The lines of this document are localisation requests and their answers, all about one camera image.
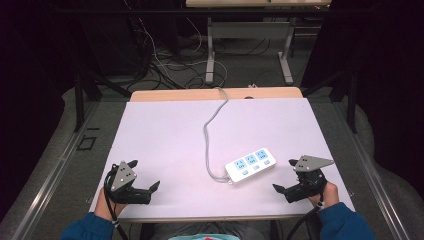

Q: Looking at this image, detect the tangle of floor cables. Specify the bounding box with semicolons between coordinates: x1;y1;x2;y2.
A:
121;0;234;91

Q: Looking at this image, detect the aluminium floor rail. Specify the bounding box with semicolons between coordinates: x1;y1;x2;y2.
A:
11;101;101;240
331;101;414;240

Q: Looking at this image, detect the grey power strip cable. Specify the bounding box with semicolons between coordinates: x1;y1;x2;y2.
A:
202;86;235;184

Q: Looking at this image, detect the white desk with metal legs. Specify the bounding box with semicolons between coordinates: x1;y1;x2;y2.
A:
185;0;333;86

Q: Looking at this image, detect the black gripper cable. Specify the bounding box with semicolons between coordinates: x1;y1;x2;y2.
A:
103;164;130;240
285;199;326;240

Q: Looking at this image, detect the black metal stand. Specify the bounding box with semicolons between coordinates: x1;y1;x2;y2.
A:
301;71;359;134
73;71;133;133

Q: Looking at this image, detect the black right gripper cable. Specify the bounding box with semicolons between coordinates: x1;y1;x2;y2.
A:
285;199;326;240

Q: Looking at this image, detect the white power strip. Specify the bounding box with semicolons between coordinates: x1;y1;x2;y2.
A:
224;147;278;185

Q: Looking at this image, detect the teal cloth on lap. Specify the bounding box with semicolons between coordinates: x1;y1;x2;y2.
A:
167;233;242;240

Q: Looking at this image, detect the person's left hand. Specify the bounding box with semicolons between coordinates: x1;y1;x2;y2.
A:
93;186;128;222

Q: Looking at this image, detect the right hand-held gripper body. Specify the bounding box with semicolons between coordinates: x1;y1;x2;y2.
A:
283;154;335;204

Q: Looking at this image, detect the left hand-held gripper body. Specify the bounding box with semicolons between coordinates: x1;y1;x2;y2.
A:
104;160;153;205

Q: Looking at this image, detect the black floor socket frame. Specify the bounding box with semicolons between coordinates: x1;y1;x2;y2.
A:
76;135;98;152

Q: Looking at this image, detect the white table sheet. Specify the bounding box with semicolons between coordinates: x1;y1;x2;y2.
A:
88;97;356;221

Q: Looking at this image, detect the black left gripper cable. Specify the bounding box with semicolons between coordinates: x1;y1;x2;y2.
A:
103;164;130;240

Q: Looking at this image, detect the person's right hand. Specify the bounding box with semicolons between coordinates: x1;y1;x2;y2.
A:
307;181;340;211

